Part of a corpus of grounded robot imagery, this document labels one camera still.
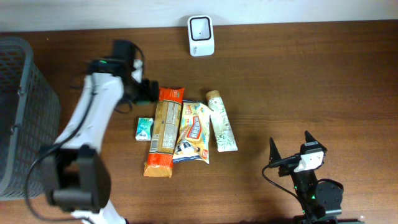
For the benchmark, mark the yellow snack bag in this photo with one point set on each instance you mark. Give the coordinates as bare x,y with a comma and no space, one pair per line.
194,133

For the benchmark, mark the grey plastic mesh basket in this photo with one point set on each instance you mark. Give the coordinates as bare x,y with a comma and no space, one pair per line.
30,115

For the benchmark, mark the orange biscuit packet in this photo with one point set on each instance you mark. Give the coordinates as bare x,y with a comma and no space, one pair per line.
167,119

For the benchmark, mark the white barcode scanner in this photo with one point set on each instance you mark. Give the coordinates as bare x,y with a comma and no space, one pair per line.
201,36

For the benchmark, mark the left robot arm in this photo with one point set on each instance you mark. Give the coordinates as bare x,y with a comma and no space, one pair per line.
74,177

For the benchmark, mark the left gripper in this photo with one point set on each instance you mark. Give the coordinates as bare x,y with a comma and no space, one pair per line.
149,92

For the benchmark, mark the small teal tissue pack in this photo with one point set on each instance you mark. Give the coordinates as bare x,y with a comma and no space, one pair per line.
144,129

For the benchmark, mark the white cream tube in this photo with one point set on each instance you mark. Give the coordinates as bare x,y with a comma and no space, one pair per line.
221,126

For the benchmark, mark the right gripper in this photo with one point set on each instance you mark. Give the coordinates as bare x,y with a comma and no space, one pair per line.
292,166

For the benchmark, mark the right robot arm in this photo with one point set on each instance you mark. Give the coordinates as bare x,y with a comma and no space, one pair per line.
320,199

